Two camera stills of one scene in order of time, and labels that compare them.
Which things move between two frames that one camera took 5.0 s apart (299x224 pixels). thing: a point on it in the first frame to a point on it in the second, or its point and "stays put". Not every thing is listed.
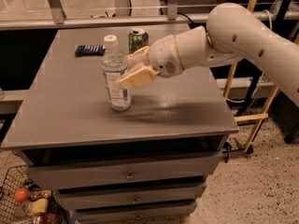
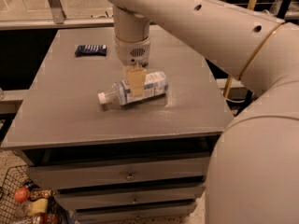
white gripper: x=163 y=57 to x=133 y=52
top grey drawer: x=83 y=175 stays put
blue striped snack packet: x=90 y=50 stays put
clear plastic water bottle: x=115 y=68 to x=156 y=85
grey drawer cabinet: x=147 y=164 stays put
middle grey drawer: x=72 y=201 stays put
